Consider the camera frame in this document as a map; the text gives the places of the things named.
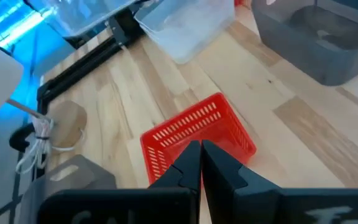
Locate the grey translucent plastic bin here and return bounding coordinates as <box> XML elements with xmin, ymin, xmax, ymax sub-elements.
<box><xmin>251</xmin><ymin>0</ymin><xmax>358</xmax><ymax>86</ymax></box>
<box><xmin>19</xmin><ymin>154</ymin><xmax>117</xmax><ymax>224</ymax></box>

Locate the white bundled lamp cable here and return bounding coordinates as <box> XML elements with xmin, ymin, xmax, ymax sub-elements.
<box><xmin>15</xmin><ymin>117</ymin><xmax>86</xmax><ymax>175</ymax></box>

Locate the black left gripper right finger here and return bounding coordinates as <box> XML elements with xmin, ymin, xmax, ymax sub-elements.
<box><xmin>201</xmin><ymin>139</ymin><xmax>358</xmax><ymax>224</ymax></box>

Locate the thin metal lamp pole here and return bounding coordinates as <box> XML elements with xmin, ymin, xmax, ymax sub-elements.
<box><xmin>6</xmin><ymin>98</ymin><xmax>48</xmax><ymax>121</ymax></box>

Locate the large clear plastic bin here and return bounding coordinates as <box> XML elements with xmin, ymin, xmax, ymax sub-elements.
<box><xmin>134</xmin><ymin>0</ymin><xmax>236</xmax><ymax>65</ymax></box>

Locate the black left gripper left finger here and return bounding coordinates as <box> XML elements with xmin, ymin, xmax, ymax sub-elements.
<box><xmin>37</xmin><ymin>140</ymin><xmax>202</xmax><ymax>224</ymax></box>

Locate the round wooden lamp base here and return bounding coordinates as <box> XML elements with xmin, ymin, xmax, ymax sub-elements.
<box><xmin>47</xmin><ymin>100</ymin><xmax>88</xmax><ymax>149</ymax></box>

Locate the black table frame rail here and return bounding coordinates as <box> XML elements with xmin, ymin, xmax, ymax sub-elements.
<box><xmin>37</xmin><ymin>9</ymin><xmax>146</xmax><ymax>116</ymax></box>

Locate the black table clamp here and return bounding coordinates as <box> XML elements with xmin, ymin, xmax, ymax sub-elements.
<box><xmin>9</xmin><ymin>123</ymin><xmax>36</xmax><ymax>154</ymax></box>

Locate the small clear plastic bin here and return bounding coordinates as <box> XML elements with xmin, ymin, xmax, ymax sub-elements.
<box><xmin>26</xmin><ymin>0</ymin><xmax>138</xmax><ymax>38</ymax></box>

